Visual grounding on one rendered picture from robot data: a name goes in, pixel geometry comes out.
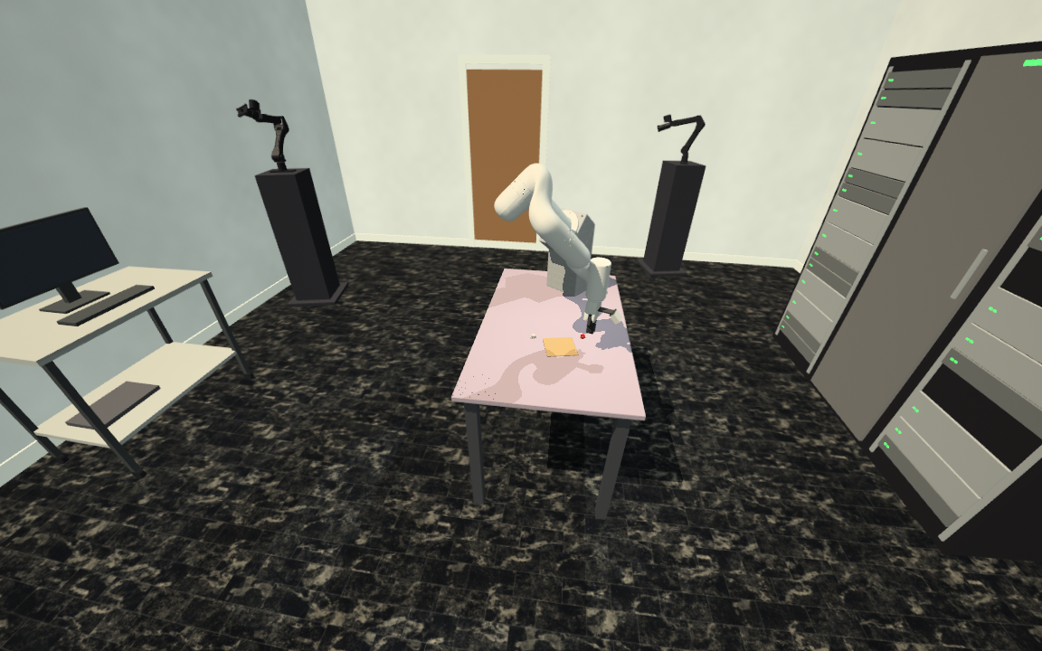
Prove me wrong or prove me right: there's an orange mat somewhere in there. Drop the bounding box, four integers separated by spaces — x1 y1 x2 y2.
543 337 578 357

